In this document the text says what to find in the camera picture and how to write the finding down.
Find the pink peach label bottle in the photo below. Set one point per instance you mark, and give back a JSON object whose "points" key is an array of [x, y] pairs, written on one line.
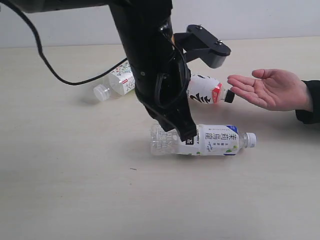
{"points": [[208, 90]]}

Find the black sleeve forearm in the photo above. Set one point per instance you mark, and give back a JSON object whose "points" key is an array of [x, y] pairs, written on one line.
{"points": [[309, 111]]}

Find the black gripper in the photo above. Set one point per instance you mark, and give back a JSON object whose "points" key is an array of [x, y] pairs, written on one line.
{"points": [[161, 81]]}

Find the square pear tea bottle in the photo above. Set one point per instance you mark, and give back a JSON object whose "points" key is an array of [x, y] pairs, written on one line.
{"points": [[119, 82]]}

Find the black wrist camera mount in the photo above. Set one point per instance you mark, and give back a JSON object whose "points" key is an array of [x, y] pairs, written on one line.
{"points": [[199, 43]]}

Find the white Suntory tea bottle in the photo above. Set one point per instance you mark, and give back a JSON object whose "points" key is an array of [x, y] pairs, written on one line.
{"points": [[210, 140]]}

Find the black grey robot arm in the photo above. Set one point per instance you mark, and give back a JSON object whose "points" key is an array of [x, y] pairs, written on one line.
{"points": [[138, 22]]}

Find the person's open hand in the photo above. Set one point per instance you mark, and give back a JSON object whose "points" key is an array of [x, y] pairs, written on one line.
{"points": [[270, 89]]}

